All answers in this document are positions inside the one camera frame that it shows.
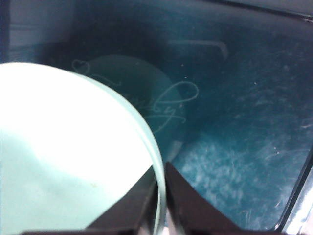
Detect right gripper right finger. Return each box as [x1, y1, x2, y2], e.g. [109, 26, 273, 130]
[165, 163, 250, 235]

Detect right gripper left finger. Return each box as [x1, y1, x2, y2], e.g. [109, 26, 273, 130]
[22, 168, 159, 235]

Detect teal ribbed bowl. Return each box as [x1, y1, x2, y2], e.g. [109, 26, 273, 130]
[0, 62, 169, 235]

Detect black rectangular tray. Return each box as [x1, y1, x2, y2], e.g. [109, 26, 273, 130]
[0, 0, 313, 235]

